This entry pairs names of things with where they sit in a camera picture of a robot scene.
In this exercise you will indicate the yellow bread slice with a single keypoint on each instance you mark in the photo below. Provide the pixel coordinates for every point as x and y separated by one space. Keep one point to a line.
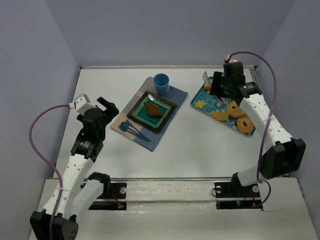
219 115

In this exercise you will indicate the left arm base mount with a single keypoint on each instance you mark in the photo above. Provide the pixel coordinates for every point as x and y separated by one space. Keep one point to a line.
113 196

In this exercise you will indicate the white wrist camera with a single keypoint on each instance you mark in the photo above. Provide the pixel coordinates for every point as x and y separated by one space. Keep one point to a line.
229 59
82 104

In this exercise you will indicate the glazed orange donut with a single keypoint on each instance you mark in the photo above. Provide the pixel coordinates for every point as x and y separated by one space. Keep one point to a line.
244 124

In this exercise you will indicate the blue plastic knife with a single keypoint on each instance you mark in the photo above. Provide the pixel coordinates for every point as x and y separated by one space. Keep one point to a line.
133 133

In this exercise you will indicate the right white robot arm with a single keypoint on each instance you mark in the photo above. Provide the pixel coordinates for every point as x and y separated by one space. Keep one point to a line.
280 152

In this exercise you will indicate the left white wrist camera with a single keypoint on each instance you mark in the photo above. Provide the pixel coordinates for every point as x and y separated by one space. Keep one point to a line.
82 104

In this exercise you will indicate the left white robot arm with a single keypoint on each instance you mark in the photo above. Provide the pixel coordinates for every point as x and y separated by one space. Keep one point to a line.
74 194

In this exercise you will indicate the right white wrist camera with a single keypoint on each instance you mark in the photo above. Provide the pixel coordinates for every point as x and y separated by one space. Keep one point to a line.
229 59

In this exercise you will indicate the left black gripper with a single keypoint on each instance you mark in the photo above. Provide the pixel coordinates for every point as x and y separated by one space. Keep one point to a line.
108 110

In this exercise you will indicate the blue floral tray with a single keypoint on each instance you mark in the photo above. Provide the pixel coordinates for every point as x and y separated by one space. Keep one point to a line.
206 104

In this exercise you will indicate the dark brown croissant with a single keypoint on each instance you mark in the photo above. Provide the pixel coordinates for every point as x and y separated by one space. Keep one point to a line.
153 110

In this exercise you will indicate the metal tongs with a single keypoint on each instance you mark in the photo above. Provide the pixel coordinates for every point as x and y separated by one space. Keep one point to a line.
209 80

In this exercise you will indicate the aluminium front rail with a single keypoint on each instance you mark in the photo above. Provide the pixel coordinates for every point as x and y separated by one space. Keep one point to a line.
119 179

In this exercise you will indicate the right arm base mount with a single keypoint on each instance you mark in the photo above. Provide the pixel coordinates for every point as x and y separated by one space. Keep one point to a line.
232 195

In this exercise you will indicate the pale bagel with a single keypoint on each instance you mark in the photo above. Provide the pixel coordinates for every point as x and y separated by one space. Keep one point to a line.
234 111

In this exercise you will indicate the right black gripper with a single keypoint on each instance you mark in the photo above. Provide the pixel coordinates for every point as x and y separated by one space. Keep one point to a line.
216 83

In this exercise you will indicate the blue plastic cup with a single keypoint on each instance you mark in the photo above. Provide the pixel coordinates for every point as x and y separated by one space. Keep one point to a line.
161 84

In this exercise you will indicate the green square ceramic plate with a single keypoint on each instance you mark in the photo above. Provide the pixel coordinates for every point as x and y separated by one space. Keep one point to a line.
139 114

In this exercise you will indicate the blue plastic spoon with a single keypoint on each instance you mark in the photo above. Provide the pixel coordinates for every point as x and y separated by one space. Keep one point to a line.
124 125

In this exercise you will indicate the blue patchwork placemat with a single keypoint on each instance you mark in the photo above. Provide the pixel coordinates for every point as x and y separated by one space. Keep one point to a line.
174 95

